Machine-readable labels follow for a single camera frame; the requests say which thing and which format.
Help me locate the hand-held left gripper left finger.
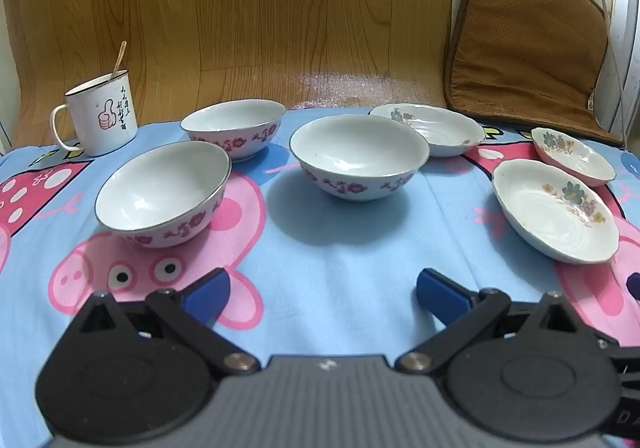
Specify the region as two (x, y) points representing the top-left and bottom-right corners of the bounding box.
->
(75, 268), (261, 376)

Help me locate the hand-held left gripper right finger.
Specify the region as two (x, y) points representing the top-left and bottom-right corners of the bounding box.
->
(395, 268), (621, 375)

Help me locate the white bowl purple floral print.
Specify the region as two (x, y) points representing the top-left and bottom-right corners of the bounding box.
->
(289, 114), (431, 203)
(180, 99), (287, 163)
(95, 140), (232, 249)

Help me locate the white plate floral print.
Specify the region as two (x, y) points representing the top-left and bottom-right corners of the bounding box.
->
(369, 103), (487, 158)
(531, 126), (617, 188)
(492, 159), (621, 264)

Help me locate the cartoon pig printed blanket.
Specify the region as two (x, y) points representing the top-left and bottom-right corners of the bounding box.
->
(0, 105), (640, 448)

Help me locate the white enamel mug thumb print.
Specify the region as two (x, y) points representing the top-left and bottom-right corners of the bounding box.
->
(50, 69), (138, 158)

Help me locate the brown seat cushion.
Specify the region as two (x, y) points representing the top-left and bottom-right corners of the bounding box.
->
(444, 0), (626, 148)

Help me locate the framed glass door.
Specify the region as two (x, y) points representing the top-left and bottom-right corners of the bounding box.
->
(597, 0), (640, 154)

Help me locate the wood-grain wall sheet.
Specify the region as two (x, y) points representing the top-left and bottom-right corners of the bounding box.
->
(0, 0), (458, 151)

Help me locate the white power cable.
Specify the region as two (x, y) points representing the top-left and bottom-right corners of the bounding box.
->
(575, 0), (632, 139)

